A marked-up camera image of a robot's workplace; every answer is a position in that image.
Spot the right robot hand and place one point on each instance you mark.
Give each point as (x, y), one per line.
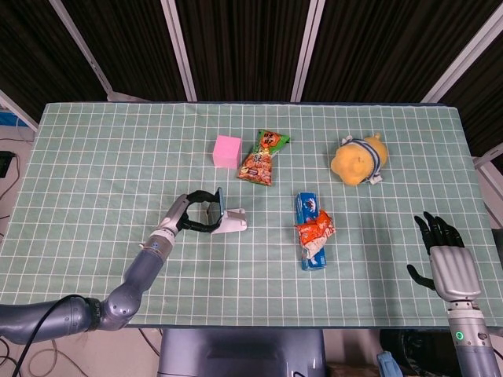
(456, 271)

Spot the black pleated curtain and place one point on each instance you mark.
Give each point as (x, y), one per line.
(243, 39)

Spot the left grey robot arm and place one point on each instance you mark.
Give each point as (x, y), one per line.
(141, 271)

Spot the dark smartphone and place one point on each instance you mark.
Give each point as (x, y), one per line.
(219, 204)

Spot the blue Oreo cookie box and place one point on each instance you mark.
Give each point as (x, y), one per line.
(306, 204)

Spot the black bag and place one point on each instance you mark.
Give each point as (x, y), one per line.
(416, 349)

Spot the black floor device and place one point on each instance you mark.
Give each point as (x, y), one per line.
(4, 163)

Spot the green checked tablecloth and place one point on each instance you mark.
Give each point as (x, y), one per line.
(251, 282)

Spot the orange white snack packet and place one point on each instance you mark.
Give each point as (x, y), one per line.
(314, 231)

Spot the white metal frame post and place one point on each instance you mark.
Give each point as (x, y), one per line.
(491, 153)
(463, 51)
(78, 43)
(17, 110)
(305, 47)
(178, 47)

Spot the green orange snack bag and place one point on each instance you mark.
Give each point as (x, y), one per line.
(257, 167)

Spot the pink cube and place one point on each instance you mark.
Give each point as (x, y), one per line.
(227, 153)

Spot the yellow plush toy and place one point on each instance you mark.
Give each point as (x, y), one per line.
(353, 163)

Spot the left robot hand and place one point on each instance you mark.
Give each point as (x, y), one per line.
(175, 214)

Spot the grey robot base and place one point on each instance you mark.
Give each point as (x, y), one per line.
(243, 353)

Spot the blue cloth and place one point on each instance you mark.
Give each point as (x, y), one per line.
(387, 365)

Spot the white folding phone stand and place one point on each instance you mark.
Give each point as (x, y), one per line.
(236, 225)

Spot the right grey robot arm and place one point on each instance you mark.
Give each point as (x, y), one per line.
(471, 345)

